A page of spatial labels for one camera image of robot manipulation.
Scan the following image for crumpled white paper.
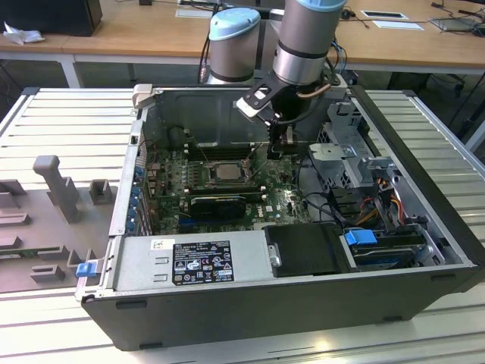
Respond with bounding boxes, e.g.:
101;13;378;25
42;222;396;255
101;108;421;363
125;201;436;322
2;20;46;46

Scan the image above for black plastic air shroud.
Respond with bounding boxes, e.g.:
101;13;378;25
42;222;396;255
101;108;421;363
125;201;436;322
263;223;346;278

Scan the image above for blue expansion slot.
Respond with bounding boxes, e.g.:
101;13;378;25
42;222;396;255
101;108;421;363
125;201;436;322
179;217;246;233

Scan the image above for silver power supply unit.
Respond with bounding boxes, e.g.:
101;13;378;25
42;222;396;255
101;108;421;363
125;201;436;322
112;233;274;292

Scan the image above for green motherboard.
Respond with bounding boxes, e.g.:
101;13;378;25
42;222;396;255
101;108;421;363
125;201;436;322
143;146;315;234

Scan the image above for metal socket cover frame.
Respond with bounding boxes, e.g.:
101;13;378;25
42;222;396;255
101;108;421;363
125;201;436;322
244;143;272;180

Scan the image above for black RAM slot bank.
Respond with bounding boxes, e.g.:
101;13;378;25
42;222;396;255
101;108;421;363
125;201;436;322
188;184;265;202
187;142;268;161

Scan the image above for silver square CPU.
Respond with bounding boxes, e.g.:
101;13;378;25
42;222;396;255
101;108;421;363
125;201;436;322
214;164;244;182

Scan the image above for white desk cable port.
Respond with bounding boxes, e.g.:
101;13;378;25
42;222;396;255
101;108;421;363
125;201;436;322
359;9;408;20

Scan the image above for grey laptop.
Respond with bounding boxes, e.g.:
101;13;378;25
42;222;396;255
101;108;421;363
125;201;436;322
429;14;485;38

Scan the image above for blue plastic case clip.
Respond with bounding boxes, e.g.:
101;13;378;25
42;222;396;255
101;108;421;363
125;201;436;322
75;262;96;281

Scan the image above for CPU socket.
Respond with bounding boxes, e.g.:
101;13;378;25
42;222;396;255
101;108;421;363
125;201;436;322
204;158;255;187

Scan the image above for grey parts rack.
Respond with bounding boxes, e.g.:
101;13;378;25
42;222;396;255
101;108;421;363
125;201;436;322
0;154;119;293

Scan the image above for green RAM stick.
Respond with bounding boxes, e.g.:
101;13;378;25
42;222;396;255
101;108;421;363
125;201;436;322
0;248;64;262

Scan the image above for blue cable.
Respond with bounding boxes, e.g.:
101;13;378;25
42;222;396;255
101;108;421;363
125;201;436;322
331;36;349;75

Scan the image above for black box on desk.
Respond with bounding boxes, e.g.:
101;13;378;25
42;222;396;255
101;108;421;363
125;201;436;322
0;0;103;38

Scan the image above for black graphics card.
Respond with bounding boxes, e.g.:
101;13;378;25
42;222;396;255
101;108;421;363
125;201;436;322
190;195;246;221

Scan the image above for black internal cable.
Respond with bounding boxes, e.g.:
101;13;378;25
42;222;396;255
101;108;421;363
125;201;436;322
294;149;344;231

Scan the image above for hard disk in blue carrier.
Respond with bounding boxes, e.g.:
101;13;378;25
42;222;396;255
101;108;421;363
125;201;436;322
343;228;427;272

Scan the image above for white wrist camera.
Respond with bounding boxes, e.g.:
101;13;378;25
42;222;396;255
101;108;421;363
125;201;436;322
235;86;274;119

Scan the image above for grey plastic case latch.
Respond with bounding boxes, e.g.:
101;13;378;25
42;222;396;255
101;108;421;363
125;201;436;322
131;84;155;111

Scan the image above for silver metal drive cage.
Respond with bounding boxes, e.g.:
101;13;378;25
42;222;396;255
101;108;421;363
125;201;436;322
306;101;403;199

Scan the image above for black open PC case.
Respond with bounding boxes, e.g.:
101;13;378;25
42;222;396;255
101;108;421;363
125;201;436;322
74;83;485;352

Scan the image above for black round capacitor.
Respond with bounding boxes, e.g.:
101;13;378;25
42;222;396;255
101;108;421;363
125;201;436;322
167;126;187;149

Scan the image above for yellow red wire bundle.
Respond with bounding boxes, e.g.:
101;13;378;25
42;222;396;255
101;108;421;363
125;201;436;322
359;177;405;225

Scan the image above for white sheet of paper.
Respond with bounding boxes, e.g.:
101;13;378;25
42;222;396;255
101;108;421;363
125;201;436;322
372;19;424;32

